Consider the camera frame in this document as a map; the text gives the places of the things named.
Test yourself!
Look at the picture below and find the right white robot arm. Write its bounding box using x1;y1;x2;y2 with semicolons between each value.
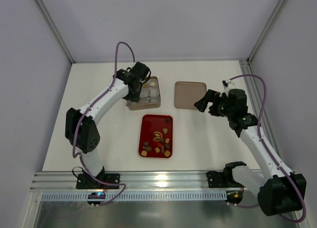
194;89;307;223

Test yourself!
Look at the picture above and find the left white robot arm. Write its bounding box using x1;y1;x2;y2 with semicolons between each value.
65;62;151;189

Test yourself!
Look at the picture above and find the gold tin lid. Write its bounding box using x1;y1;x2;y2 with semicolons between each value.
174;81;207;110

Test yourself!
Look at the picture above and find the gold tin box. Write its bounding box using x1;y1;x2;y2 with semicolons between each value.
126;76;161;111

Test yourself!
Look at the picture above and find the red rectangular tray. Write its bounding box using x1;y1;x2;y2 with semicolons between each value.
138;114;173;159

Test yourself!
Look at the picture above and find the aluminium right side rail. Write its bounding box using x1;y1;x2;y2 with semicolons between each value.
239;59;279;155

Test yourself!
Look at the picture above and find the aluminium rail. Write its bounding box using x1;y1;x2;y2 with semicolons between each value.
239;59;279;155
30;171;209;191

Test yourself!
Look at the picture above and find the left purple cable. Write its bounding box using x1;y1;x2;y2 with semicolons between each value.
71;41;136;206

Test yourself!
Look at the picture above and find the purple cable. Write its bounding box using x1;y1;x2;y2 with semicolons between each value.
71;41;136;206
226;74;307;224

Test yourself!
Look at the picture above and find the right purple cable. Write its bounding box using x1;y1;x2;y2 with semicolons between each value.
226;74;307;224

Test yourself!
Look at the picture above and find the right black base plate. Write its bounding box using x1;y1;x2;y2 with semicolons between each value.
206;171;243;188

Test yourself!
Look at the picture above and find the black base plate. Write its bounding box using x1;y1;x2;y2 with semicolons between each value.
76;172;120;190
206;171;243;188

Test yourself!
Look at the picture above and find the slotted cable duct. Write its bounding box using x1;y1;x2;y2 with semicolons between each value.
41;190;227;202

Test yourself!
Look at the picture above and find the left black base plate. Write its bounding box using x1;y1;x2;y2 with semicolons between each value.
76;172;120;190

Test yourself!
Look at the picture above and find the aluminium front rail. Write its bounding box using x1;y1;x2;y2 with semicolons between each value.
30;171;209;191

